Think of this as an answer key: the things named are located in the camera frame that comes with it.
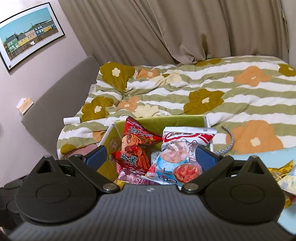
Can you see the framed houses picture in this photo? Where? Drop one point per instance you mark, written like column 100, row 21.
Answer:
column 25, row 33

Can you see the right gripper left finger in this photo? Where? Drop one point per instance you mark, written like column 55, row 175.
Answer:
column 96, row 158

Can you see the green storage box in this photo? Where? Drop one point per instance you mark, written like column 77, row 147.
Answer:
column 155, row 150

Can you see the pink snack bag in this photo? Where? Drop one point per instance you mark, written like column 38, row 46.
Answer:
column 127, row 177

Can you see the white blue puffed snack bag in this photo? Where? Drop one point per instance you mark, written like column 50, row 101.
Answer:
column 288, row 182

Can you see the gold Pillows snack bag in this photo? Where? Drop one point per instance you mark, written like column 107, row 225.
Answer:
column 279, row 173

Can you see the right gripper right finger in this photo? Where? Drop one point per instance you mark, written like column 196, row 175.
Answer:
column 205, row 158

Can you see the beige curtain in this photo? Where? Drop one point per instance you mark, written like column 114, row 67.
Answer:
column 162, row 32

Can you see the grey headboard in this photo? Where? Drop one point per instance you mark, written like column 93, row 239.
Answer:
column 44, row 120

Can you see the red cartoon snack bag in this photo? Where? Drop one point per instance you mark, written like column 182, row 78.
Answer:
column 135, row 143

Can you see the green striped floral blanket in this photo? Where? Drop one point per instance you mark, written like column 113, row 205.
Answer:
column 253, row 96

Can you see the blue shrimp cracker bag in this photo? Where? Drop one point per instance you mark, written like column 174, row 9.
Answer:
column 176, row 163

